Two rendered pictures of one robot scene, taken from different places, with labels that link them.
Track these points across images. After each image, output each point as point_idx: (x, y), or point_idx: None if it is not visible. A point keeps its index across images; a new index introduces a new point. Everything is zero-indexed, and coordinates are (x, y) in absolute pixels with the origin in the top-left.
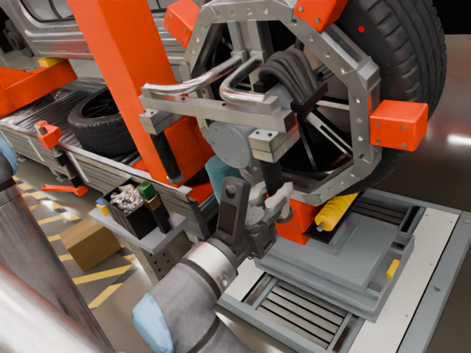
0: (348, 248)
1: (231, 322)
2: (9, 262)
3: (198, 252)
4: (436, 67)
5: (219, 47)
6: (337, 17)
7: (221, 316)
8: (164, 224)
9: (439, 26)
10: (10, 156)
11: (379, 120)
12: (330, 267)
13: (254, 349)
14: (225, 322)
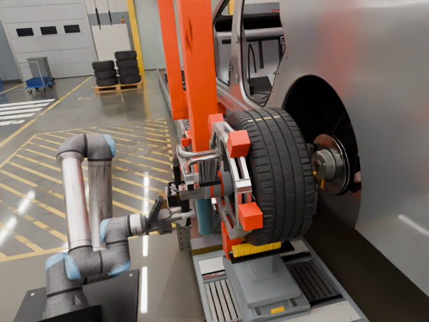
0: (262, 282)
1: (193, 282)
2: (93, 185)
3: (134, 215)
4: (296, 200)
5: None
6: (244, 154)
7: (191, 276)
8: None
9: (308, 181)
10: (113, 151)
11: (239, 208)
12: (244, 284)
13: (190, 301)
14: (190, 280)
